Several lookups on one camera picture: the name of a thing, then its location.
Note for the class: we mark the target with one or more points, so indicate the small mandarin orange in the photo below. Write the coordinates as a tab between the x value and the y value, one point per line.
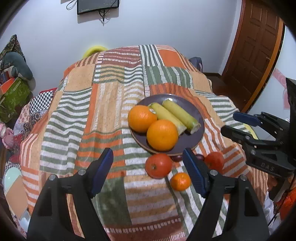
180	181

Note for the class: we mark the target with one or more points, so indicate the large plain orange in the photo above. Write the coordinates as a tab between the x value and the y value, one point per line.
162	135

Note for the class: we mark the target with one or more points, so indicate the large orange with sticker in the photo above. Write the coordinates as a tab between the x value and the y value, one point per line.
140	118

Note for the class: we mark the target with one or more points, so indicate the wall mounted black monitor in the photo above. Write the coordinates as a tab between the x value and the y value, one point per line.
85	6

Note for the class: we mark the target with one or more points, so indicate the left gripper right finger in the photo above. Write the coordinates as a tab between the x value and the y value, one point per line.
245	218

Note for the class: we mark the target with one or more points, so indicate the green floral storage box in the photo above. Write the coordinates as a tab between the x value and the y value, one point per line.
16	96

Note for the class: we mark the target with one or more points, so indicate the pink toy figure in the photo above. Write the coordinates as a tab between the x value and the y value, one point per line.
7	136

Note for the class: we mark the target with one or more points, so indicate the checkered patchwork quilt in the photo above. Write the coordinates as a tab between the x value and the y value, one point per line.
33	111

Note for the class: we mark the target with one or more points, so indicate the dark red plum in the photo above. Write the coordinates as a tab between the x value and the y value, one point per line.
177	158

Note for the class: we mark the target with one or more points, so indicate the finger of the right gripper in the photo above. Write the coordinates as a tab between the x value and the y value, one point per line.
276	127
240	136

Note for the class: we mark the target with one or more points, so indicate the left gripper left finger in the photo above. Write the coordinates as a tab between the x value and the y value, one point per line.
51	220

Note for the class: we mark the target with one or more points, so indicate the blue backpack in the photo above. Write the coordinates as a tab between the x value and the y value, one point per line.
197	63

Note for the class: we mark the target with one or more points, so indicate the camouflage patterned cushion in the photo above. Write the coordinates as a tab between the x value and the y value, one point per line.
12	46

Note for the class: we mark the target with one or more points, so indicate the smaller red tomato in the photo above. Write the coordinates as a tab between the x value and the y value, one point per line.
215	160

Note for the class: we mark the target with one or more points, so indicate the large red tomato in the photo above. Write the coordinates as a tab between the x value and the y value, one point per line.
158	166

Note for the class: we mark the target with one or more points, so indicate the purple ceramic plate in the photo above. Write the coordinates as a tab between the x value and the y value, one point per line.
185	140

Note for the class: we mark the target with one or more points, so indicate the grey stuffed toy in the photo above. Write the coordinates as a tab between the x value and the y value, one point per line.
14	64

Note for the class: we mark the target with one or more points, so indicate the brown wooden door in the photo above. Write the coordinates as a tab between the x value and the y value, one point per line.
254	52

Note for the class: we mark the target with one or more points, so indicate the yellow pillow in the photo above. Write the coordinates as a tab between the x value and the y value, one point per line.
93	50

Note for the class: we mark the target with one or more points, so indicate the green yellow banana piece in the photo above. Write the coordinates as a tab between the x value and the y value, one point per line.
187	119

